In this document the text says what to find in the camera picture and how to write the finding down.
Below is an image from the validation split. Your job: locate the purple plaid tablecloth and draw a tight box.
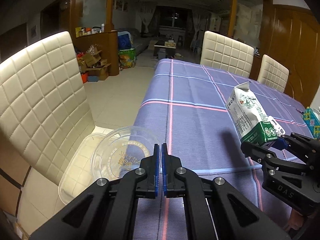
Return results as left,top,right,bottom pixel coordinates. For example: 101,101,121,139
133,59,312,239

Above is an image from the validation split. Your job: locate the cream quilted chair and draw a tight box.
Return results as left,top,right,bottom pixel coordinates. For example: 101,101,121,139
1,31,95,184
257,54,289,93
200,31,254,77

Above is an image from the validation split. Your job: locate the cream quilted chair left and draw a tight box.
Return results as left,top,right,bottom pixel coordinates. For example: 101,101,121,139
1,31,95,184

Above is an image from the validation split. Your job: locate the green printed bag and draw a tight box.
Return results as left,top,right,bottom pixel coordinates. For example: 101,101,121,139
118,48,136,70

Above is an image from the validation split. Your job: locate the cardboard boxes pile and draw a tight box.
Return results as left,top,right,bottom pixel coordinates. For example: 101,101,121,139
76,45,111,82

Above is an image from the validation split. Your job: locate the clear plastic trash bin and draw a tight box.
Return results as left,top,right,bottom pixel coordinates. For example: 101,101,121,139
58,133,106,205

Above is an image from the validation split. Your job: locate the cream quilted chair far right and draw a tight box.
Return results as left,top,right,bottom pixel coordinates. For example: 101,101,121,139
257,54,289,93

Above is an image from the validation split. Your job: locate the orange bucket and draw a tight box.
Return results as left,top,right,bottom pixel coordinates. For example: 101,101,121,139
81,73,88,83

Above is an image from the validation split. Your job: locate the green white milk carton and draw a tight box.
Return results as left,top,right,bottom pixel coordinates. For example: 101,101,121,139
226,82,285,147

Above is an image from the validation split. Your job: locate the blue storage box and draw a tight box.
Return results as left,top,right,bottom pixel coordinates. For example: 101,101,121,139
118,31,132,50

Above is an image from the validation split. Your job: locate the dark coffee table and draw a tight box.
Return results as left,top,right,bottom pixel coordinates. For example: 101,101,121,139
153,41,176,57

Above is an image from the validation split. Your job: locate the teal knitted cloth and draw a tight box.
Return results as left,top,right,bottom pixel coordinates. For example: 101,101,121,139
303,107,320,140

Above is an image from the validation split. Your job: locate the wooden cabinet counter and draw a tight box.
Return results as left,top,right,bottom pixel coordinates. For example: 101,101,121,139
73,30,120,76

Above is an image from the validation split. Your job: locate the clear plastic round lid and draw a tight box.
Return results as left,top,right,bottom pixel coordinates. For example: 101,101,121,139
91,126,159,181

